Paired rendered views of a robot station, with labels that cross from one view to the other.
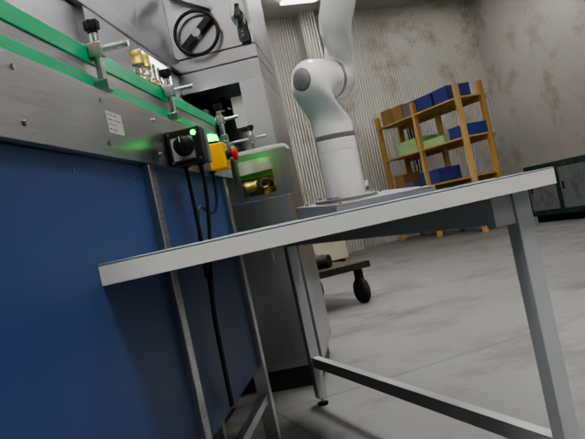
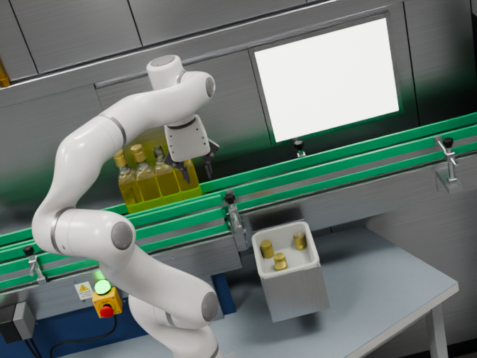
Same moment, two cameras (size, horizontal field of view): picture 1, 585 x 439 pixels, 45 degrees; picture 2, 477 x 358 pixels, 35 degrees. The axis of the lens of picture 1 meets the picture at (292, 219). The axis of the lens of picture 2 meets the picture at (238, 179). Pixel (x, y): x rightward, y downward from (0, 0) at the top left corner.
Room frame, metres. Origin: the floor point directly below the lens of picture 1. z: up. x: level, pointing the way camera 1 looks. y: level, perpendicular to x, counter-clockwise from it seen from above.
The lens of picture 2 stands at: (2.21, -1.71, 2.29)
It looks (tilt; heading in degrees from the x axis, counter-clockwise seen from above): 30 degrees down; 86
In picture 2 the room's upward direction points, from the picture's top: 16 degrees counter-clockwise
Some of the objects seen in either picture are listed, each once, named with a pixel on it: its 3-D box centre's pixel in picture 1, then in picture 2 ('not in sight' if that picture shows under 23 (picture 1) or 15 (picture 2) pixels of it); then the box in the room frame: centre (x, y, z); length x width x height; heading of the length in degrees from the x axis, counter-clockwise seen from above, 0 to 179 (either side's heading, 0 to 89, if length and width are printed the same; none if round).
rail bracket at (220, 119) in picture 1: (213, 124); (233, 209); (2.31, 0.19, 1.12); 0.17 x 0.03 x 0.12; 84
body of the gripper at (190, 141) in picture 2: (238, 4); (186, 136); (2.24, 0.03, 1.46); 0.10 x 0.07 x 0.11; 174
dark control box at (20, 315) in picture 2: (189, 148); (16, 323); (1.59, 0.20, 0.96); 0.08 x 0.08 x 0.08; 84
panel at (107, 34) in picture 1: (139, 89); (253, 99); (2.48, 0.43, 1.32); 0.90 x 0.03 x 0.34; 174
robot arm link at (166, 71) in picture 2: not in sight; (171, 85); (2.24, 0.02, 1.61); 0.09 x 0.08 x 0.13; 141
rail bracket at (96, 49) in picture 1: (110, 54); not in sight; (1.25, 0.26, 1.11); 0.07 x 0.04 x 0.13; 84
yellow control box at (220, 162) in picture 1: (215, 158); (108, 300); (1.87, 0.17, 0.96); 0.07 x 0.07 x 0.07; 84
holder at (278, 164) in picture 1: (252, 178); (288, 266); (2.42, 0.10, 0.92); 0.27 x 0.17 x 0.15; 84
